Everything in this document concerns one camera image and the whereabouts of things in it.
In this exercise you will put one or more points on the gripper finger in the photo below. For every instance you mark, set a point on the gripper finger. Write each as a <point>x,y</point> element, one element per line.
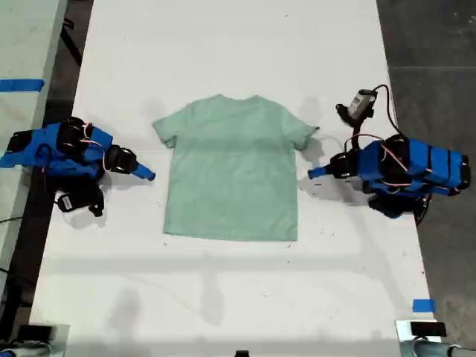
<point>141,170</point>
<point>320,173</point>

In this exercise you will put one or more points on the pale green T-shirt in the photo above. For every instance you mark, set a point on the pale green T-shirt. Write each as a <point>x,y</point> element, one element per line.
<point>230,178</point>

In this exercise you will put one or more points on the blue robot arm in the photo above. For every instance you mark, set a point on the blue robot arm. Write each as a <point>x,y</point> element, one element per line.
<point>56,148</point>
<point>420,163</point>

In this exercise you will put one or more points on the long blue tape strip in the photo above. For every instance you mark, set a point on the long blue tape strip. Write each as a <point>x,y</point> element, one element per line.
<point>18,85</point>

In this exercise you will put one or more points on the black stand leg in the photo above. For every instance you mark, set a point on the black stand leg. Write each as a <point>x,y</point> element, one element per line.
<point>72,42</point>

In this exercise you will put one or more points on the square blue tape piece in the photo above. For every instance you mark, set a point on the square blue tape piece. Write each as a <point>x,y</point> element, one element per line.
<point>424,305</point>

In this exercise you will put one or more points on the small black box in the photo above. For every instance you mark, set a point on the small black box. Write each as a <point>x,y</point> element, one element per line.
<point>427,329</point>
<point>35,332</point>

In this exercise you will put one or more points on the small black clamp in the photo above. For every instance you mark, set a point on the small black clamp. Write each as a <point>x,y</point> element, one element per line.
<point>241,354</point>

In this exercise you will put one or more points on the grey metal tube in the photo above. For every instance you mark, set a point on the grey metal tube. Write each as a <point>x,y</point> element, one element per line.
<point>22,351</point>
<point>427,349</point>

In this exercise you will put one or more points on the short black camera stalk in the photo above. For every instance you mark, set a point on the short black camera stalk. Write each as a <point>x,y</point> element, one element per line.
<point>93,197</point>
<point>349,117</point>

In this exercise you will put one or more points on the black camera box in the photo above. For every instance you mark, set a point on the black camera box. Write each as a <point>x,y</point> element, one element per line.
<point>67,202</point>
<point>360,100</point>

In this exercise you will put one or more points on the silver metal bracket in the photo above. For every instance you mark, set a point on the silver metal bracket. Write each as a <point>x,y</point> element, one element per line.
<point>403,331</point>
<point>61,342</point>

